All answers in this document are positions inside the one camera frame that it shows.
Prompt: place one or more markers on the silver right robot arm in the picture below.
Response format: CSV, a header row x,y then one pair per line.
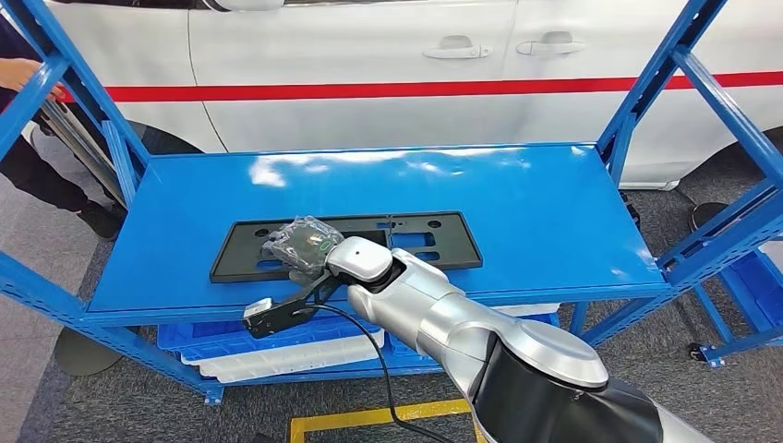
x,y
428,306

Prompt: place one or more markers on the blue wheeled shelf rack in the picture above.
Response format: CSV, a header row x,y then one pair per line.
x,y
712,354

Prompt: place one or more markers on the person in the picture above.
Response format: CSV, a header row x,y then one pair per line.
x,y
37,177

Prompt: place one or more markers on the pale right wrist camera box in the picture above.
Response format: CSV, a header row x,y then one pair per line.
x,y
275,318

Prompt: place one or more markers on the white car with red stripe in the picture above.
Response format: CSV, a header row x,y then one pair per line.
x,y
367,37

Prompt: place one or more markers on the black plastic plate frame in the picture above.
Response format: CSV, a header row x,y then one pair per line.
x,y
459,244

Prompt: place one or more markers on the blue metal shelf rack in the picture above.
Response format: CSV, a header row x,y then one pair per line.
x,y
428,183

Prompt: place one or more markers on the black round floor base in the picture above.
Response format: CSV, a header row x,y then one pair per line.
x,y
708,215

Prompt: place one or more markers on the black caster wheel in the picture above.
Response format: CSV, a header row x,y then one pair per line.
x,y
696,352

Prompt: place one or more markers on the person's hand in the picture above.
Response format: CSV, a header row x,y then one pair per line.
x,y
18,70

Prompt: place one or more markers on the silver metal bar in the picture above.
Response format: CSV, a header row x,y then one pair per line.
x,y
85,153

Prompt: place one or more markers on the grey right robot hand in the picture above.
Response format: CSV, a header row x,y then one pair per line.
x,y
303,244

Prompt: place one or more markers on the black stanchion with round base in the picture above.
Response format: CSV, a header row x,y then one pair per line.
x,y
85,357

